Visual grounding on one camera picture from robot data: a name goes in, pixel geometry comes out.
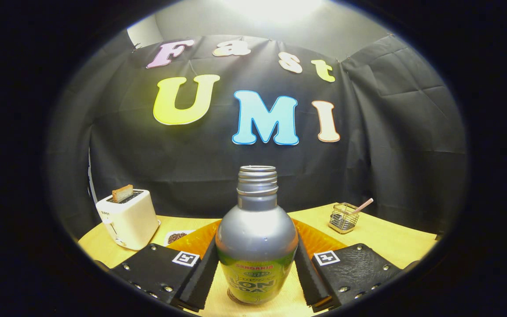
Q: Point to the white divided dish of beans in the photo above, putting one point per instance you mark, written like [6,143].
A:
[176,237]

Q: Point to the white toaster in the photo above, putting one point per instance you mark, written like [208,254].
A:
[130,222]

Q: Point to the silver bottle with green label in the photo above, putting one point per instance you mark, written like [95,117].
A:
[255,237]

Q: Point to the toast slice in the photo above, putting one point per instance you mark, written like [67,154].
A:
[123,193]

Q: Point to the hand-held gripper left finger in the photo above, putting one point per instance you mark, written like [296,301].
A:
[198,281]

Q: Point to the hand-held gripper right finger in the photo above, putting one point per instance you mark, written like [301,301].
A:
[310,277]

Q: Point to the pink striped straw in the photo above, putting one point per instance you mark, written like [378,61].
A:
[364,205]

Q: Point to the wooden table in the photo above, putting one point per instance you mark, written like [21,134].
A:
[390,240]

